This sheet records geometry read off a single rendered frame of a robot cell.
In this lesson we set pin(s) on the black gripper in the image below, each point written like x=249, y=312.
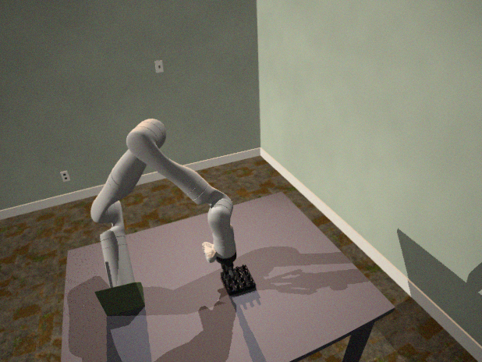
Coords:
x=227, y=266

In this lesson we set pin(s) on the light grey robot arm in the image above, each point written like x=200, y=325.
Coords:
x=144, y=142

